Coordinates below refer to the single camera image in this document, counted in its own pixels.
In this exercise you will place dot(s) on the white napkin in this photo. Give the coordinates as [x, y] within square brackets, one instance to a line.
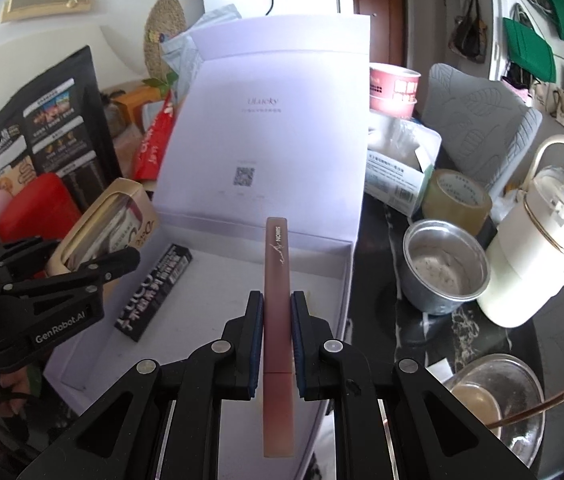
[439, 370]

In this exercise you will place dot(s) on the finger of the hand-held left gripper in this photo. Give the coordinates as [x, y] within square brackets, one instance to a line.
[21, 260]
[86, 275]

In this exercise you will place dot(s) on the brown door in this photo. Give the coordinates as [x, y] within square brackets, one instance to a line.
[379, 25]

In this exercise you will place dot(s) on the round woven mat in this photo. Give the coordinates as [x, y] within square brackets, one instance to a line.
[164, 30]

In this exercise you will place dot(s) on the pink cosmetic tube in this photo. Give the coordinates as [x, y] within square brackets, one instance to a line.
[278, 285]

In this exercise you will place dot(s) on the glass mug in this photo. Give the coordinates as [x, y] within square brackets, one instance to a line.
[517, 430]

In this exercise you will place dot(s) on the black long printed box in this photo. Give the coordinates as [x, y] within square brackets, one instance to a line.
[156, 290]

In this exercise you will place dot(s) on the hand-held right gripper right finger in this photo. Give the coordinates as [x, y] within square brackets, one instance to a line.
[298, 345]

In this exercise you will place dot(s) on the cream handbag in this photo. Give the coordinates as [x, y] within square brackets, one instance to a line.
[557, 105]

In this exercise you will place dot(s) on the brown handbag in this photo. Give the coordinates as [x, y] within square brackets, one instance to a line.
[469, 35]

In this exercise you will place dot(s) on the red canister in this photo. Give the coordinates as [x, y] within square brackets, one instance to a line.
[41, 205]

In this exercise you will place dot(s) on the metal bowl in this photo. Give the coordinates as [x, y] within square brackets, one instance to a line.
[442, 285]

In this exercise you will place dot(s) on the black oat bag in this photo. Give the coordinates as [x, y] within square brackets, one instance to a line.
[61, 125]

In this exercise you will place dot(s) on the beige window box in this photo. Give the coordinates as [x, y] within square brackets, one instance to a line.
[131, 195]

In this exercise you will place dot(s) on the green hanging bags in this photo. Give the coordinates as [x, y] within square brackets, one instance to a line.
[529, 50]

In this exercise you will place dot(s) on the grey cushioned chair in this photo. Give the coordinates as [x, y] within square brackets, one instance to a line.
[477, 110]

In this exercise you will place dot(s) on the white printed paper packet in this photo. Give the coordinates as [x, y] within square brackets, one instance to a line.
[181, 60]

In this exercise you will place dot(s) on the white gift box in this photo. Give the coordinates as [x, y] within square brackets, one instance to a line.
[262, 125]

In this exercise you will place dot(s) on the pink paper cup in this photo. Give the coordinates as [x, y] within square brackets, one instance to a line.
[392, 85]

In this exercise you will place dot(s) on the person's left hand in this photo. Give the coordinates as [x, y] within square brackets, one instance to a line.
[9, 387]

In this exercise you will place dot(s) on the gold spoon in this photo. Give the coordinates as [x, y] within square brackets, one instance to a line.
[552, 400]

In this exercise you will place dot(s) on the silver zip pouch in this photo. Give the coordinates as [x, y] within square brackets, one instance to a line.
[216, 15]

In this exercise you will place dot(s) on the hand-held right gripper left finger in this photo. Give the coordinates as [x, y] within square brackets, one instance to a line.
[258, 345]

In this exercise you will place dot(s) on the clear tape roll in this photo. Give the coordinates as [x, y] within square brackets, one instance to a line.
[442, 205]

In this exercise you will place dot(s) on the clear plastic bag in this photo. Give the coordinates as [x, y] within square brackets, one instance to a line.
[402, 135]

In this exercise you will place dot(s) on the red snack packet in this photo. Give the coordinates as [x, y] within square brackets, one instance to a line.
[154, 145]

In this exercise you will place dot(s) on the white green carton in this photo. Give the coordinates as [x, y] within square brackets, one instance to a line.
[397, 185]

